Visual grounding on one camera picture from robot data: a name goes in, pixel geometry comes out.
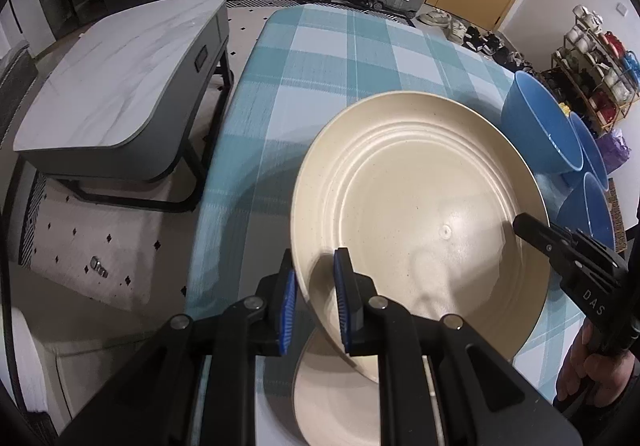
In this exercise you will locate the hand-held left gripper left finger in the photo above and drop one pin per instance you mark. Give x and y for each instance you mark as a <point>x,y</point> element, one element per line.
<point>287,311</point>

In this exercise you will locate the grey sofa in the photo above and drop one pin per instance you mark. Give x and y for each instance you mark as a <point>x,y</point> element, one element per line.
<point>17,76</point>

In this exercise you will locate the pile of loose shoes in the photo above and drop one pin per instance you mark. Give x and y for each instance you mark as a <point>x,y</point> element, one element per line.
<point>457,29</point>

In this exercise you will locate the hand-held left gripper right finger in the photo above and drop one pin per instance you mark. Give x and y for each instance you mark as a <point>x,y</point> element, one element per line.
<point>342,306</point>

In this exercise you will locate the teal checked tablecloth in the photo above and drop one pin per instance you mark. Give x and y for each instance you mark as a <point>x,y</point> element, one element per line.
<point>325,76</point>

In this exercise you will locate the light switch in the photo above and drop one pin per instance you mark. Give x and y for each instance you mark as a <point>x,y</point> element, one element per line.
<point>621,9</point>

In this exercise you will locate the beige round plate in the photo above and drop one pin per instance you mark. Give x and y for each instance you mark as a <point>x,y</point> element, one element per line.
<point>330,401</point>
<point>425,206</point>

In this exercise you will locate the brown patterned doormat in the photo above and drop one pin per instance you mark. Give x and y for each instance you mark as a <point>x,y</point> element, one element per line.
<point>619,221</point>

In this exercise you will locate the person's right forearm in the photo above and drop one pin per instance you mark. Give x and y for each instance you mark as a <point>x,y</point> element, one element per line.
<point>620,426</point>

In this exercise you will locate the purple plastic bag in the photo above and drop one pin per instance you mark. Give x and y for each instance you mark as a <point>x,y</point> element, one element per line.
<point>615,149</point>

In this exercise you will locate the small metal clips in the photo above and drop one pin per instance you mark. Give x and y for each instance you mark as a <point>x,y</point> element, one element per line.
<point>98,267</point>

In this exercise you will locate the wooden shoe rack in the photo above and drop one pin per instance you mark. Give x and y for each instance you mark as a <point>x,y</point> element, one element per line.
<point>564,44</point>

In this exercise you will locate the yellow plastic bag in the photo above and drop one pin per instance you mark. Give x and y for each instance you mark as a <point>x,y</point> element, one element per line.
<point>565,109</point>

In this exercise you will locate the grey marble coffee table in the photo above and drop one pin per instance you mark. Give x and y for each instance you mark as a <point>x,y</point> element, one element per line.
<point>115,76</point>

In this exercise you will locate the patterned rug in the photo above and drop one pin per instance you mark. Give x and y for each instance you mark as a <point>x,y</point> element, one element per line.
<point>100,236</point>

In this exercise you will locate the person's right hand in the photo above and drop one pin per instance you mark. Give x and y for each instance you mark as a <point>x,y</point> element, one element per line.
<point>580,366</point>

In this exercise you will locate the blue bowl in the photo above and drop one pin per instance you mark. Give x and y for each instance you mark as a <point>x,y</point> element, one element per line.
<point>592,156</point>
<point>590,211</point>
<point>535,126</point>

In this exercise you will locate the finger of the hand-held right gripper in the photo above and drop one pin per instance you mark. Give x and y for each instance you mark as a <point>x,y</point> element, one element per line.
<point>532,228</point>

